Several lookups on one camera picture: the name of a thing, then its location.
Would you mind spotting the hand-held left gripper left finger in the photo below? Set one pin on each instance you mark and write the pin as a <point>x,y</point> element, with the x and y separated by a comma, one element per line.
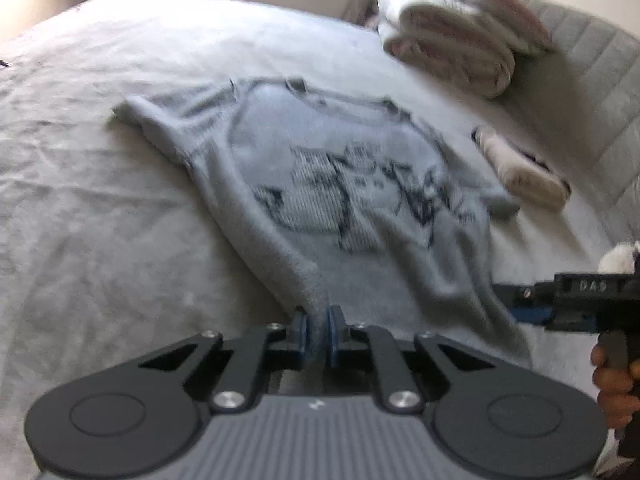
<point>299,332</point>

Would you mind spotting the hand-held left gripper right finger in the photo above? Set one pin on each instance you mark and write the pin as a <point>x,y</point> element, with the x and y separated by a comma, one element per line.
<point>334,332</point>

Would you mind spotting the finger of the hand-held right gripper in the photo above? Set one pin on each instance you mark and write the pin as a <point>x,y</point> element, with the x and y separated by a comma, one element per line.
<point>515,292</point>
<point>532,313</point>

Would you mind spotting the grey knit sweater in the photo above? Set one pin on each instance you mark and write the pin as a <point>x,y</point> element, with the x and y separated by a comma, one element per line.
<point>350,220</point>

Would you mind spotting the person's right hand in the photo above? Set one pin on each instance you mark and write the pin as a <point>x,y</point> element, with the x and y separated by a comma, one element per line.
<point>612,395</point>

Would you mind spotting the white fluffy plush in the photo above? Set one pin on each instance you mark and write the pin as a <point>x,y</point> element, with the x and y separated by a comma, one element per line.
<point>617,257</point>

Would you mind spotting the folded cream and navy garment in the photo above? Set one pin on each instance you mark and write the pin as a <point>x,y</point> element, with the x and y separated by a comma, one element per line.
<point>520,175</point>

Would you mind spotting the grey padded headboard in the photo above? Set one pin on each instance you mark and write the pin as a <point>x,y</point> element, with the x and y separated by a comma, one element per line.
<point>590,110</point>

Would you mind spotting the bed with grey sheet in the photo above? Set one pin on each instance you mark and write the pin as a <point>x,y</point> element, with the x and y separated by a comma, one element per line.
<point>100,185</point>

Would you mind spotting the folded grey pink duvet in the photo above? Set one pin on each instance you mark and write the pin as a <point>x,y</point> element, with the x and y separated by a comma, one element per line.
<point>450,45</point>

